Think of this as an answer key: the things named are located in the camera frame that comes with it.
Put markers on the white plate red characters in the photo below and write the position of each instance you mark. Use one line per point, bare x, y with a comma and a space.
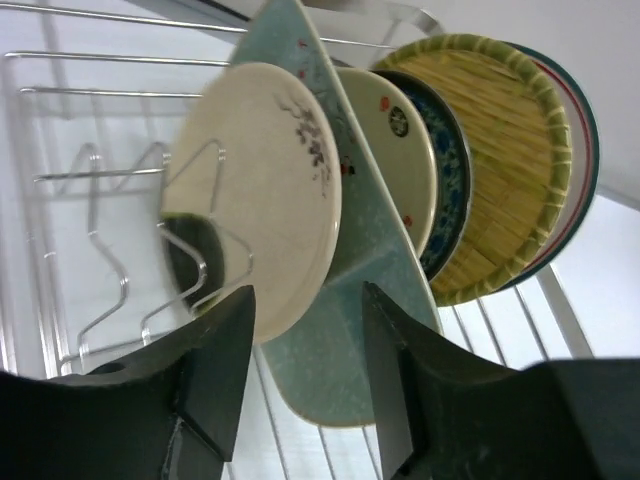
585, 167

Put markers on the yellow woven bamboo plate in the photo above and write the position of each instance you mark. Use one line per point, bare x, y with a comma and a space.
521, 150

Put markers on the silver wire dish rack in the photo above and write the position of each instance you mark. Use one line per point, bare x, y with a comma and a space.
105, 84

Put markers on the pale green rectangular plate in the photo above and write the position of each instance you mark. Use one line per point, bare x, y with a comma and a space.
319, 365

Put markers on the blue patterned round plate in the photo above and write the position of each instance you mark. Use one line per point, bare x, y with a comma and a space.
455, 172

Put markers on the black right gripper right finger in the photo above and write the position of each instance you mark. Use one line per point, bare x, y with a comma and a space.
436, 405

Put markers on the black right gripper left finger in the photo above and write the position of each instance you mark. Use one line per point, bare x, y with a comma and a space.
196, 374

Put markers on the cream plate plum blossom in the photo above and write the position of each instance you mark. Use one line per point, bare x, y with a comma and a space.
256, 155

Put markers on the cream plate small motifs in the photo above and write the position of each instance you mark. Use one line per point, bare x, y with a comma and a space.
401, 146

